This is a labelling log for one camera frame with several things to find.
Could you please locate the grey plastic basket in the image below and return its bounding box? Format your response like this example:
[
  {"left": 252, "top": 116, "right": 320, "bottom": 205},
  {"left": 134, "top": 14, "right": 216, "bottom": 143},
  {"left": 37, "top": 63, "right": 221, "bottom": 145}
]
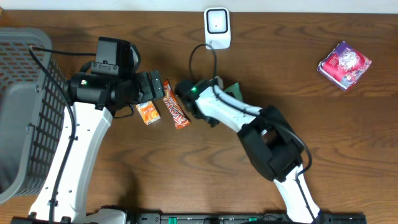
[{"left": 1, "top": 27, "right": 65, "bottom": 203}]

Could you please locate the small orange snack packet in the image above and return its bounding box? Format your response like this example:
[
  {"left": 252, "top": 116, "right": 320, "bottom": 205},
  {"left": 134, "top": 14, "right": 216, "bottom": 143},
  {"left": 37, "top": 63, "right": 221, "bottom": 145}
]
[{"left": 136, "top": 101, "right": 161, "bottom": 125}]

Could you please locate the red chocolate bar wrapper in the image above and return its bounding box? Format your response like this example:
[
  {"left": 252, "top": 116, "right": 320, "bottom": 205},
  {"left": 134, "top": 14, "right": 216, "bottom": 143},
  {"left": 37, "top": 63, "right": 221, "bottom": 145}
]
[{"left": 163, "top": 80, "right": 190, "bottom": 129}]

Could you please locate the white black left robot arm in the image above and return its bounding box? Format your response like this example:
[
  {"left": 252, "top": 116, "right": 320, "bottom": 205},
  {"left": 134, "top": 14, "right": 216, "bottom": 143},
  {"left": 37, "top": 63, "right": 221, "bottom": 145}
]
[{"left": 11, "top": 70, "right": 165, "bottom": 223}]

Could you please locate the teal snack packet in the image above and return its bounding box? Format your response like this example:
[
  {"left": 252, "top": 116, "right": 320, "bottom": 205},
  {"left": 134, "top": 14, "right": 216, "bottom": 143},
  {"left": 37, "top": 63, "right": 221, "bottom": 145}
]
[{"left": 224, "top": 82, "right": 243, "bottom": 101}]

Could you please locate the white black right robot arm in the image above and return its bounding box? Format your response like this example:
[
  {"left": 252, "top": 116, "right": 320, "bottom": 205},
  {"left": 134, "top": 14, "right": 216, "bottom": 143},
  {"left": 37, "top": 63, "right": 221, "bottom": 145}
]
[{"left": 175, "top": 78, "right": 320, "bottom": 223}]

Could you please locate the purple red snack packet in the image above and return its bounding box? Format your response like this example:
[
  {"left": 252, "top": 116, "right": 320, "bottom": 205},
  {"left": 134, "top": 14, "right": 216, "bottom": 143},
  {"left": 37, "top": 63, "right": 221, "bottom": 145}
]
[{"left": 317, "top": 41, "right": 372, "bottom": 91}]

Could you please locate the white barcode scanner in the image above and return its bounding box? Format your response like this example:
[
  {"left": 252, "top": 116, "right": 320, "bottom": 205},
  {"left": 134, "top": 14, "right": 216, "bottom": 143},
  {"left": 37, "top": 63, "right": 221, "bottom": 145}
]
[{"left": 203, "top": 7, "right": 231, "bottom": 50}]

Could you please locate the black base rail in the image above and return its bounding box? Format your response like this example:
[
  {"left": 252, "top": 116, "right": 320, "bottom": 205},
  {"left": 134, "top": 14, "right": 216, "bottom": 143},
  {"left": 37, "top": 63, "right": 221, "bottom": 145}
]
[{"left": 133, "top": 212, "right": 368, "bottom": 224}]

